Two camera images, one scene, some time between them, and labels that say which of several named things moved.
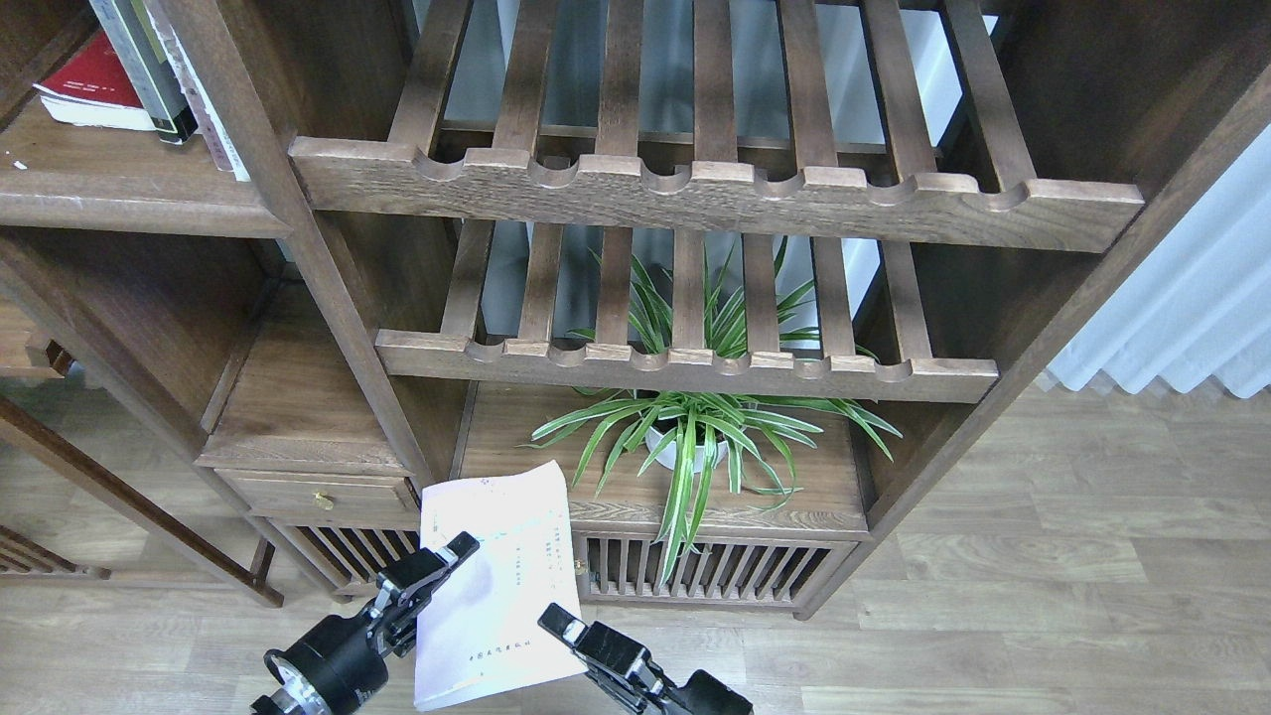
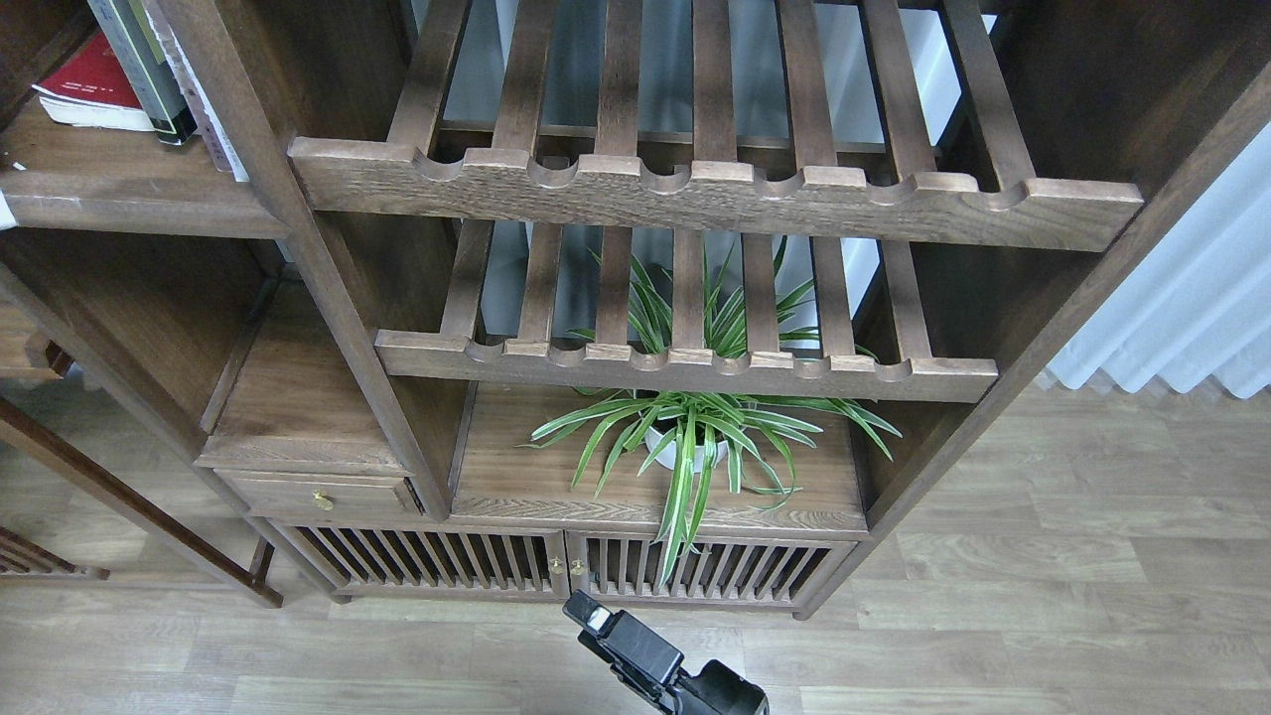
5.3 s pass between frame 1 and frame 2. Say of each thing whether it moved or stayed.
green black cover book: stayed
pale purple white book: moved
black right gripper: moved
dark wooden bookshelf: stayed
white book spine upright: stayed
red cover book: stayed
